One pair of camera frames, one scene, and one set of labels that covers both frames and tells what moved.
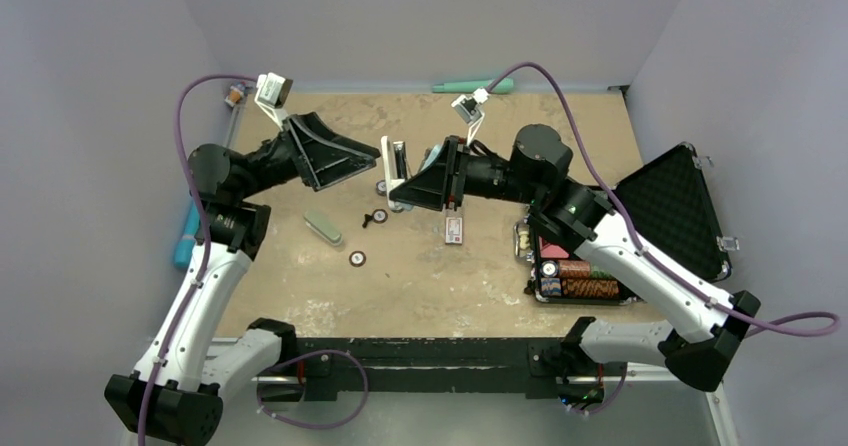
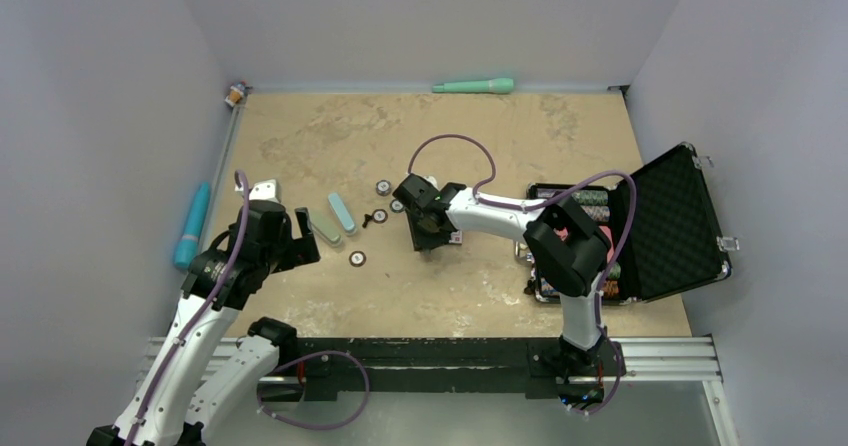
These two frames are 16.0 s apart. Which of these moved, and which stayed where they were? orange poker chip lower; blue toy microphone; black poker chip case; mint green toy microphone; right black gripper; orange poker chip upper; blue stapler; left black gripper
Moved: right black gripper; left black gripper; blue stapler
Stayed: mint green toy microphone; blue toy microphone; orange poker chip upper; orange poker chip lower; black poker chip case
